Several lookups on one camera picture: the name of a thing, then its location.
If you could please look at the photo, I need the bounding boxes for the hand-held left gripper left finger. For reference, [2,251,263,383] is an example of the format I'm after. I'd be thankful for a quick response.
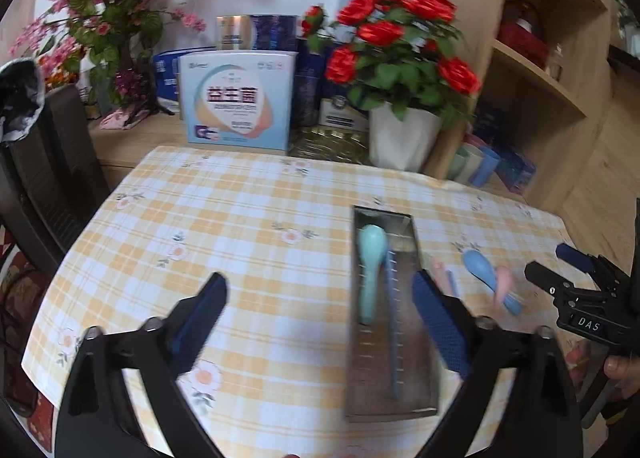
[54,272,228,458]

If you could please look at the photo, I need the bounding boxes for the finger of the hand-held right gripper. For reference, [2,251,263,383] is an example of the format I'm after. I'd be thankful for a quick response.
[524,262,576,301]
[556,244,608,284]

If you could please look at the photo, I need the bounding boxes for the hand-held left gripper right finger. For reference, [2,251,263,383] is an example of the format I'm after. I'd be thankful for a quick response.
[411,269,586,458]

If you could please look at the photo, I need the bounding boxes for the pink spoon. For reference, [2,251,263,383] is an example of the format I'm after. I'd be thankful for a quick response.
[491,265,515,311]

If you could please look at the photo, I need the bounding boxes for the blue chopstick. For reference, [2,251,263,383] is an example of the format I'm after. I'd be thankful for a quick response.
[384,248,402,399]

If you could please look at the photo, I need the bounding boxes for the blue spoon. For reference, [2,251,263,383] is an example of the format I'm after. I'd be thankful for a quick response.
[461,249,522,315]

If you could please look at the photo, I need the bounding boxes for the steel rectangular utensil tray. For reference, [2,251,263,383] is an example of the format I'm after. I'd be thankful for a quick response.
[346,205,441,423]

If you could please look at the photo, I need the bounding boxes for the light teal spoon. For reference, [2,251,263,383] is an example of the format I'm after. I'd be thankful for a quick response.
[356,224,390,325]

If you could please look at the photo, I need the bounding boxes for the person's right forearm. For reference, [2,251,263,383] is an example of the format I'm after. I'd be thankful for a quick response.
[602,395,640,439]

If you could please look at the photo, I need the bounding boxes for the person's right hand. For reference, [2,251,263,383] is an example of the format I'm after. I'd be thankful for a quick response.
[603,355,640,401]

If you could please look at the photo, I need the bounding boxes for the yellow plaid floral tablecloth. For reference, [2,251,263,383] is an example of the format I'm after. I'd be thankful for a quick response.
[20,145,581,458]

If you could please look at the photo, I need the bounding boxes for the blue and purple patterned box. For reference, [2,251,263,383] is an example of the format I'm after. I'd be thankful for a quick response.
[500,148,537,191]

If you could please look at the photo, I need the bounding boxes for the blue cup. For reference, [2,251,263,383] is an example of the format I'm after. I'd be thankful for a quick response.
[470,147,501,189]

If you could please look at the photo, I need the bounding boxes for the green cup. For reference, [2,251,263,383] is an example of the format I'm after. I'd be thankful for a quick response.
[451,143,472,184]

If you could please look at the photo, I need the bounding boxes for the patterned rug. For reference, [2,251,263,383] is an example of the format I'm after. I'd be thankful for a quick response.
[0,233,56,454]

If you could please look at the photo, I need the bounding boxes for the white flower pot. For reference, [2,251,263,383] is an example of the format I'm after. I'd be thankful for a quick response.
[369,102,446,171]

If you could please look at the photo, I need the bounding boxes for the wooden sideboard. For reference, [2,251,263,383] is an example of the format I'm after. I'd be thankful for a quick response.
[87,111,381,184]

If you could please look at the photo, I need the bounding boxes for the small glass jar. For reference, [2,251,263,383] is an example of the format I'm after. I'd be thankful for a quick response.
[547,43,564,82]

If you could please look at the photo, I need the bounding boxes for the gold embossed tray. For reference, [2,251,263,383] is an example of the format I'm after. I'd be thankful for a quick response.
[290,124,373,164]

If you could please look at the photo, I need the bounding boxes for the pink cloth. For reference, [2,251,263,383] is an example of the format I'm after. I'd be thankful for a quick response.
[100,107,152,131]

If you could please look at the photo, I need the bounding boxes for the large light blue product box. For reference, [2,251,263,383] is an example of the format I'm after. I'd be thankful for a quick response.
[179,51,299,155]

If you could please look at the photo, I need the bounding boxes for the dark chair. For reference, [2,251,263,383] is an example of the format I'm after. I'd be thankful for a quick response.
[0,83,111,279]

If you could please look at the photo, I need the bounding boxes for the red pot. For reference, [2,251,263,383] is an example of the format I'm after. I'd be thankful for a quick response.
[500,1,548,69]

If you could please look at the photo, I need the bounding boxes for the blue and white box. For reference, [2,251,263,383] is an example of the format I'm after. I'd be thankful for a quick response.
[152,46,218,114]

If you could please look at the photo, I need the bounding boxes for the purple flower bunch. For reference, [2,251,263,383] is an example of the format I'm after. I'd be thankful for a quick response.
[112,69,151,109]

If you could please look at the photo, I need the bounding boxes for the white flower plant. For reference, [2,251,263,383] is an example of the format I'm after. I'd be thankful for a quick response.
[612,0,640,59]

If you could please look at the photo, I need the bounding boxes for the dark blue patterned box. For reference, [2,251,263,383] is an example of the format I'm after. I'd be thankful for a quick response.
[295,38,327,126]

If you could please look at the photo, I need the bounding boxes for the crumpled silver black bag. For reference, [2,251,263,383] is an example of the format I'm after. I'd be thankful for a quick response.
[0,58,47,144]

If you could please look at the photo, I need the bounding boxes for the silver and blue box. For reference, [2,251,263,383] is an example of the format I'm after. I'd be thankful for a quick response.
[216,14,299,53]

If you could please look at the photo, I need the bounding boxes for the red rose artificial plant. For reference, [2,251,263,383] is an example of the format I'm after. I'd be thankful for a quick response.
[300,0,483,124]

